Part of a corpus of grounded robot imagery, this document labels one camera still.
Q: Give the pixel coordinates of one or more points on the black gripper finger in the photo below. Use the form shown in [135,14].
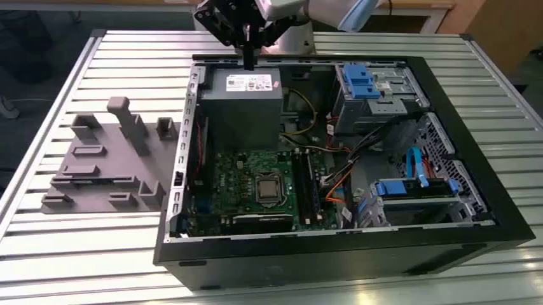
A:
[271,35]
[212,22]

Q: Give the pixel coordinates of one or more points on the RAM memory stick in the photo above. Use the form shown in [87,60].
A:
[91,182]

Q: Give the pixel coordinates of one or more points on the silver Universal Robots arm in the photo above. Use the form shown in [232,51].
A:
[296,38]

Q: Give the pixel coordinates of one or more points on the black RAM slot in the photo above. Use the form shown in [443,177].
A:
[299,181]

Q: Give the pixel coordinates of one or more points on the blue drive bay latch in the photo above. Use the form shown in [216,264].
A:
[360,82]

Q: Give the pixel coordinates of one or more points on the gray power supply unit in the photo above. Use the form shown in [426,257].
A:
[237,120]

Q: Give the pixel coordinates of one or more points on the silver drive cage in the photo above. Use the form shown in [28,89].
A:
[390,105]

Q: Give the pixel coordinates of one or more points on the wooden desk white legs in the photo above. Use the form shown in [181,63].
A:
[424,4]

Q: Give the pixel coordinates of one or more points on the CPU socket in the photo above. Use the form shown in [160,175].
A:
[269,174]

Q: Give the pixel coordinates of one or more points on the black office chair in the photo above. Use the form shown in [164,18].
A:
[25,47]

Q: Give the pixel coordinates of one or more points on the green motherboard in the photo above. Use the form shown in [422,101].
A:
[233,178]

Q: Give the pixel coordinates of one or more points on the gray parts rack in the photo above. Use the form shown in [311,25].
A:
[109,149]

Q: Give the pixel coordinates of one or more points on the silver CPU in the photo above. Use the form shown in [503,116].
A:
[268,189]

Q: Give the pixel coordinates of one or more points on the wooden cabinet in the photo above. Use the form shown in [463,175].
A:
[500,31]

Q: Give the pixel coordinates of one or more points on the white stand base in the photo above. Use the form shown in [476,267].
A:
[8,109]

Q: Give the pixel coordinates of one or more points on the blue expansion slot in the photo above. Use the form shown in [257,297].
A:
[204,205]

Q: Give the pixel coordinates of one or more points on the blue disk carrier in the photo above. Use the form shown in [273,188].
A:
[394,187]

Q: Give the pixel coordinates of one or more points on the black graphics card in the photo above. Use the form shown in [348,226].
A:
[263,222]

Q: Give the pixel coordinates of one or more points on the black open PC case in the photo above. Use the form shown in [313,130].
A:
[296,254]

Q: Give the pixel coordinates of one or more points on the silver disk bay bracket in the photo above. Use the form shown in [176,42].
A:
[424,200]

